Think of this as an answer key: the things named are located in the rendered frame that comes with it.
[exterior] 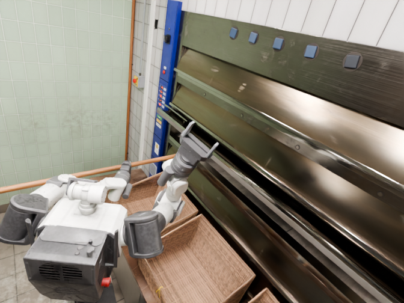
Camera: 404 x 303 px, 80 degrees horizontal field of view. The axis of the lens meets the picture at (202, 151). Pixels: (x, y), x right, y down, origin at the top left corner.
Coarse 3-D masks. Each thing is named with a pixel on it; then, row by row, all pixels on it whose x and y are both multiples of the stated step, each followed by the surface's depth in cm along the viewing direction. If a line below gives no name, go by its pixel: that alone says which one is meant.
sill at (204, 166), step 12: (180, 144) 192; (204, 168) 169; (216, 180) 160; (228, 192) 152; (240, 192) 151; (240, 204) 145; (252, 204) 142; (252, 216) 138; (264, 216) 135; (276, 228) 128; (288, 240) 122; (300, 252) 117; (312, 264) 112; (324, 276) 108; (336, 276) 109; (336, 288) 104; (348, 288) 105; (348, 300) 100; (360, 300) 101
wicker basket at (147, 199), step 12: (144, 180) 205; (156, 180) 213; (132, 192) 204; (144, 192) 212; (156, 192) 219; (120, 204) 203; (132, 204) 206; (144, 204) 209; (192, 204) 181; (180, 216) 191; (192, 216) 177; (168, 228) 167
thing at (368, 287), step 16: (160, 112) 180; (176, 128) 164; (192, 128) 170; (208, 144) 150; (240, 160) 144; (256, 176) 130; (256, 192) 113; (272, 192) 118; (272, 208) 107; (288, 208) 109; (304, 208) 114; (320, 224) 105; (336, 240) 97; (352, 256) 91; (368, 256) 95; (352, 272) 83; (368, 272) 85; (384, 272) 88; (368, 288) 79; (400, 288) 83
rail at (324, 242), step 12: (204, 144) 142; (216, 156) 134; (264, 192) 110; (276, 204) 105; (288, 216) 101; (324, 240) 90; (336, 252) 87; (348, 264) 84; (360, 276) 81; (384, 288) 77; (396, 300) 74
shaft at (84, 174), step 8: (144, 160) 157; (152, 160) 159; (160, 160) 163; (104, 168) 141; (112, 168) 144; (80, 176) 133; (24, 184) 118; (32, 184) 120; (40, 184) 122; (0, 192) 113
